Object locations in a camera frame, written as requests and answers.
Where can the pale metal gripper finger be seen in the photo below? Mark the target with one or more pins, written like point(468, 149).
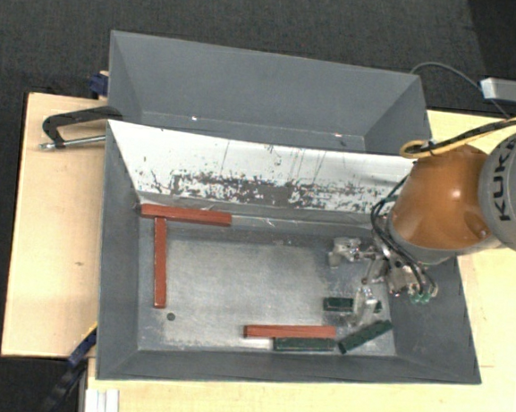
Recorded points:
point(344, 248)
point(366, 306)

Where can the dark green flat block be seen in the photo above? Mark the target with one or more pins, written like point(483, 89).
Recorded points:
point(304, 344)
point(338, 304)
point(365, 336)

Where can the red-brown flat block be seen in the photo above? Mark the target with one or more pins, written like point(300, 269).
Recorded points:
point(160, 264)
point(289, 331)
point(185, 215)

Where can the grey metal bin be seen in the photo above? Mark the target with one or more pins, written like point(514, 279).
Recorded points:
point(242, 280)

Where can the pale wood flat board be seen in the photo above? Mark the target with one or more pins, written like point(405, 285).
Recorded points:
point(58, 237)

